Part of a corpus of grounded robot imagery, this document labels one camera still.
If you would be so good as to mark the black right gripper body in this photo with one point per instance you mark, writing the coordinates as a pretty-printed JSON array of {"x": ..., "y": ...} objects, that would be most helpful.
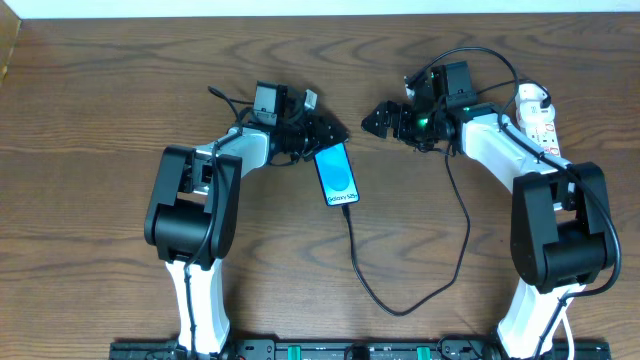
[{"x": 400, "y": 121}]

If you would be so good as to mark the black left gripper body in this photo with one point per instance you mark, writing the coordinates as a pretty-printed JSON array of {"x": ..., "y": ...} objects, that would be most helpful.
[{"x": 314, "y": 133}]

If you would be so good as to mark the blue Galaxy smartphone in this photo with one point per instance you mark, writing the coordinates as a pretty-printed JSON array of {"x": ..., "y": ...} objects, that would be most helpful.
[{"x": 336, "y": 176}]

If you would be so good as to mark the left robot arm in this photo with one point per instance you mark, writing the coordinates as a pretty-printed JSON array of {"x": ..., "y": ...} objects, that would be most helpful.
[{"x": 192, "y": 214}]

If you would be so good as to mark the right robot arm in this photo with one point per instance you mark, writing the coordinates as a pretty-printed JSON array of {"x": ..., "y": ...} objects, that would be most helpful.
[{"x": 563, "y": 242}]

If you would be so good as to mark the white USB charger adapter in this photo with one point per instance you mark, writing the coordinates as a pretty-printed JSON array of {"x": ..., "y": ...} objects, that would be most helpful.
[{"x": 530, "y": 114}]

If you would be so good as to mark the white power strip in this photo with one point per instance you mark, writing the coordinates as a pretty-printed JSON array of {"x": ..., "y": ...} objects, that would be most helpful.
[{"x": 544, "y": 136}]

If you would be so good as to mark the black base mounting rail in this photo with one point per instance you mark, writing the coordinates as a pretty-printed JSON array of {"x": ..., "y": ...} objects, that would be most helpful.
[{"x": 266, "y": 349}]

